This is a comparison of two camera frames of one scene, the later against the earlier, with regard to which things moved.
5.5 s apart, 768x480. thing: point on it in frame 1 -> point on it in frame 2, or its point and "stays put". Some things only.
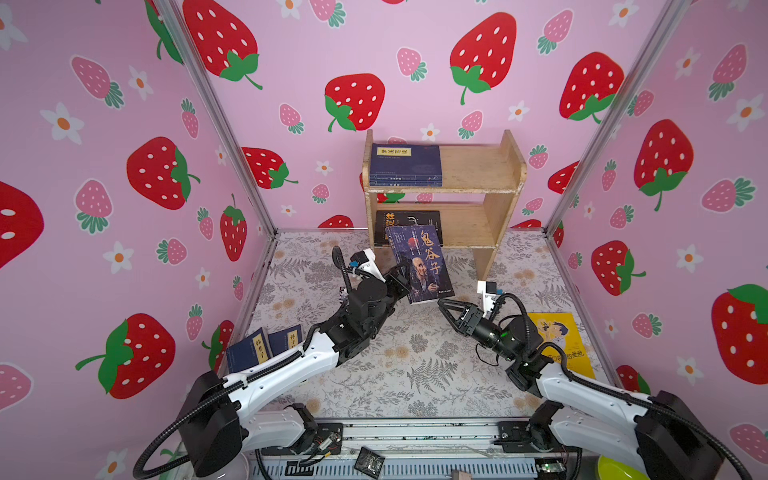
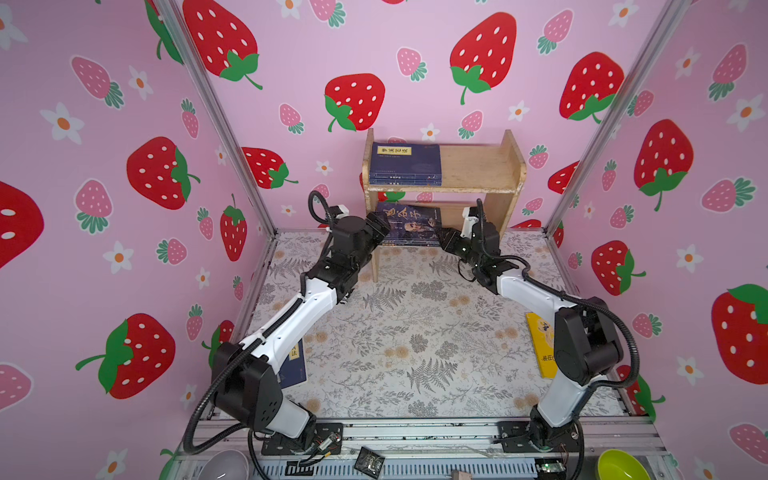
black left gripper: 398,285 -> 379,229
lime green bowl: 610,470 stays put
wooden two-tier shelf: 496,171 stays put
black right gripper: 472,319 -> 450,240
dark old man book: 417,249 -> 411,225
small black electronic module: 369,462 stays put
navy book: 405,160 stays put
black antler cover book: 405,218 -> 410,242
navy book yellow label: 405,180 stays put
